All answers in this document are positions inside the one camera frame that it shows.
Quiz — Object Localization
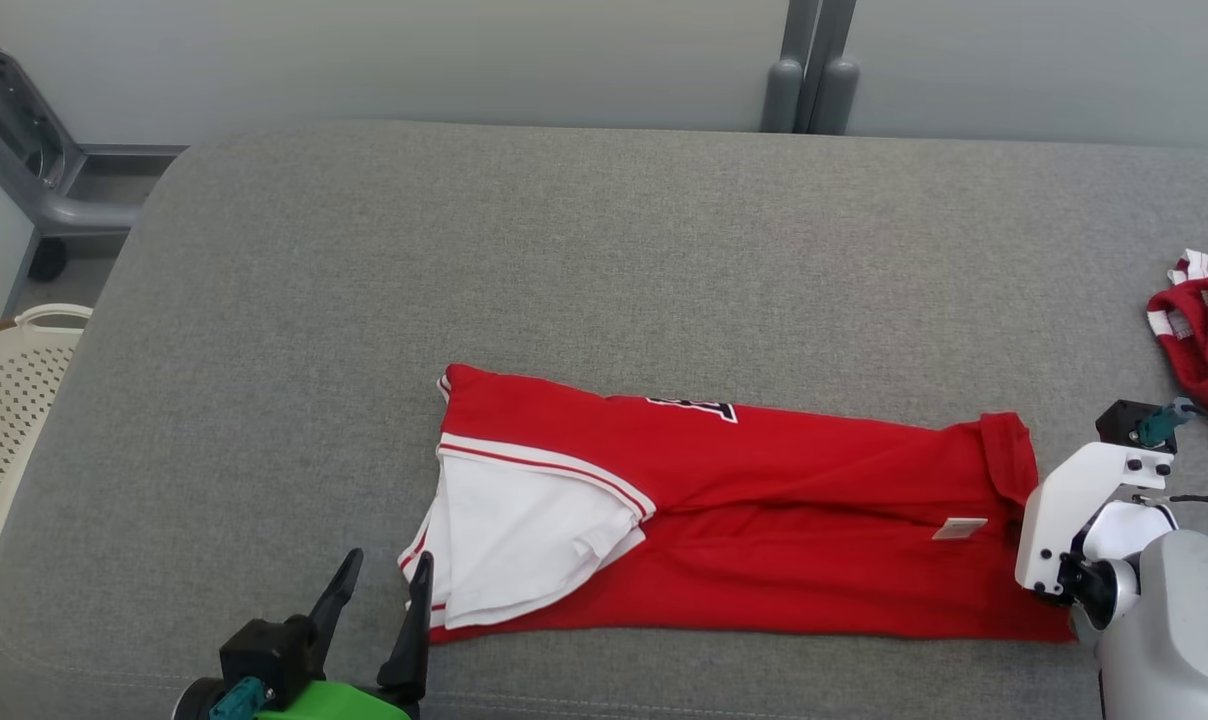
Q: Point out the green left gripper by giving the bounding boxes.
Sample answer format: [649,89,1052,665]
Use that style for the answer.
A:
[253,547,436,720]

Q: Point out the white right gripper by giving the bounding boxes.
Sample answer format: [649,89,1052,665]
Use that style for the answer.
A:
[1013,440,1176,602]

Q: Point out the red shirt with white sleeves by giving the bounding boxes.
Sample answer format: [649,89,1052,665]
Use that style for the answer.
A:
[396,362,1077,645]

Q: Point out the cream perforated laundry basket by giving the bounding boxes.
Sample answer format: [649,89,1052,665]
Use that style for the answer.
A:
[0,302,94,602]

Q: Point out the teal right camera connector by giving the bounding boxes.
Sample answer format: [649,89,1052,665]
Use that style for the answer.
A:
[1135,396,1198,449]

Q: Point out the teal camera connector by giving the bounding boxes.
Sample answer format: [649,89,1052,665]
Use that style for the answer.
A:
[208,675,274,720]
[1135,396,1198,449]

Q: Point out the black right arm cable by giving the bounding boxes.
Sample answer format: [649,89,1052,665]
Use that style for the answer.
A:
[1132,490,1208,515]

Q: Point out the teal left camera connector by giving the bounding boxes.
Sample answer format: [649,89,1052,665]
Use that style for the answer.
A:
[208,675,274,720]

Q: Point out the grey metal frame with caster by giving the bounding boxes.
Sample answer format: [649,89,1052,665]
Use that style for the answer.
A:
[0,0,188,284]

